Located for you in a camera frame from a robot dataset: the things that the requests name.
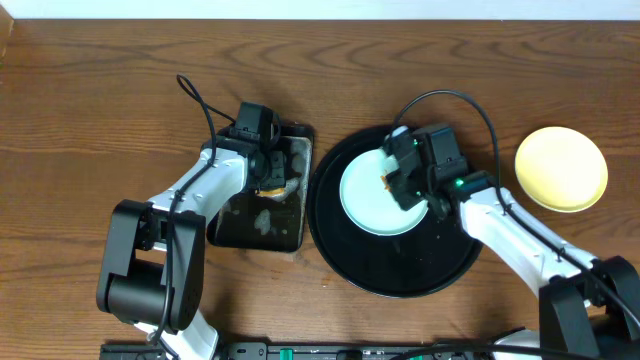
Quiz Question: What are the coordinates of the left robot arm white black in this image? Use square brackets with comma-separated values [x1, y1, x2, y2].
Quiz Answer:
[96, 126, 285, 359]

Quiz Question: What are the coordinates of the light blue plate front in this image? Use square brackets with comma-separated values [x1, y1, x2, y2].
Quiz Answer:
[339, 148, 428, 236]

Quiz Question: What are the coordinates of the orange green scrub sponge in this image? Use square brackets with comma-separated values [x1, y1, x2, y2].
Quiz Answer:
[256, 187, 285, 197]

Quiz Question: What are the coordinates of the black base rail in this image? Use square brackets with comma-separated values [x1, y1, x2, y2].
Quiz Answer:
[99, 340, 496, 360]

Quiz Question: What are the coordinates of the black rectangular soapy water tray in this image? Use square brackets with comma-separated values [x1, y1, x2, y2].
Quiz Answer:
[207, 124, 314, 252]

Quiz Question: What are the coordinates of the yellow plate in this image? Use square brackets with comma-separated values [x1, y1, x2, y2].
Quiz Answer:
[514, 126, 609, 213]

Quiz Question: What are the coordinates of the round black serving tray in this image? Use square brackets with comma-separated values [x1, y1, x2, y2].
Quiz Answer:
[307, 126, 483, 298]

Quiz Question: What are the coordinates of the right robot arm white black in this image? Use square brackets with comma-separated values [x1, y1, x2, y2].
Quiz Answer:
[383, 126, 639, 359]

